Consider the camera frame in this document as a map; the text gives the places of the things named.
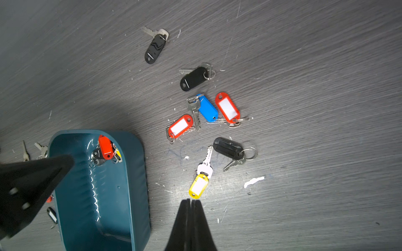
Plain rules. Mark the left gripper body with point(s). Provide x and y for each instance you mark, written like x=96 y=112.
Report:
x=25 y=187

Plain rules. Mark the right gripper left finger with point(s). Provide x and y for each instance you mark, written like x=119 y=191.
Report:
x=179 y=238

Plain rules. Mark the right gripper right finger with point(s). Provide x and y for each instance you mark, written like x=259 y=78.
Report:
x=201 y=237

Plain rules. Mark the yellow white tag key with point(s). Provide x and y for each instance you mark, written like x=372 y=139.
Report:
x=204 y=173

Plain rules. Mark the teal plastic storage box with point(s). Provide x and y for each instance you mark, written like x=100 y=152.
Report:
x=102 y=207

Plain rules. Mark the blue tag key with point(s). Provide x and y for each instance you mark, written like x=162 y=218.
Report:
x=199 y=104

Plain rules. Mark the pile of keys in box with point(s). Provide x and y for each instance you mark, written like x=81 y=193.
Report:
x=105 y=151

